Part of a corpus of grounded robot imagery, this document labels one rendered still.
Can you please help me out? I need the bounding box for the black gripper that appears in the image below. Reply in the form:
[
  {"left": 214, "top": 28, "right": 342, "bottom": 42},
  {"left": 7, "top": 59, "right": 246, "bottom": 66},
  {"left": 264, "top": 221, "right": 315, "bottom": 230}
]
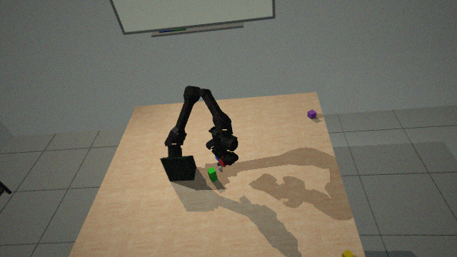
[{"left": 206, "top": 139, "right": 238, "bottom": 166}]

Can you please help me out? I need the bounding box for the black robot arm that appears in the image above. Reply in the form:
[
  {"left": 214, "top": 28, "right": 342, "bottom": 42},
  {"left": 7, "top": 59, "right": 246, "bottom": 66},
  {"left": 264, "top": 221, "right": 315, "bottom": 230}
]
[{"left": 164, "top": 86, "right": 238, "bottom": 158}]

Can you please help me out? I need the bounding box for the small purple block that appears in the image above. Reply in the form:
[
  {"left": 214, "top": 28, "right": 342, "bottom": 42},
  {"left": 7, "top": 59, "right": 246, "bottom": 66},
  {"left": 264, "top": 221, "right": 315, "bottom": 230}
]
[{"left": 307, "top": 110, "right": 317, "bottom": 119}]

